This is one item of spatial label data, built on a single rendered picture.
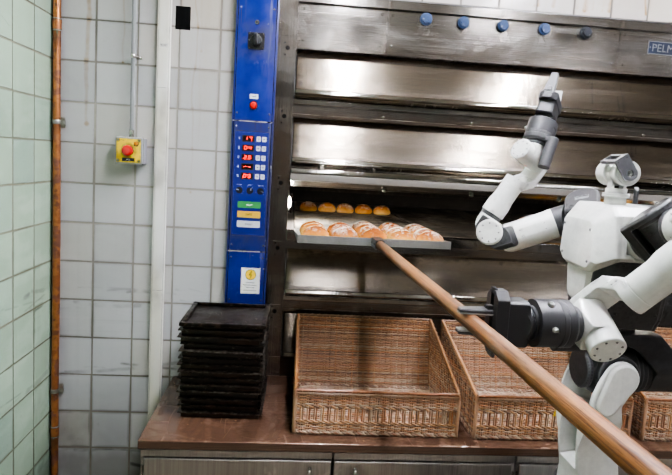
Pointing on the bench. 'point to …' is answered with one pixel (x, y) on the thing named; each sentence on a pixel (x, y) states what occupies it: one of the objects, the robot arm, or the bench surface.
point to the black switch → (256, 40)
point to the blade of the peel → (370, 241)
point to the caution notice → (250, 280)
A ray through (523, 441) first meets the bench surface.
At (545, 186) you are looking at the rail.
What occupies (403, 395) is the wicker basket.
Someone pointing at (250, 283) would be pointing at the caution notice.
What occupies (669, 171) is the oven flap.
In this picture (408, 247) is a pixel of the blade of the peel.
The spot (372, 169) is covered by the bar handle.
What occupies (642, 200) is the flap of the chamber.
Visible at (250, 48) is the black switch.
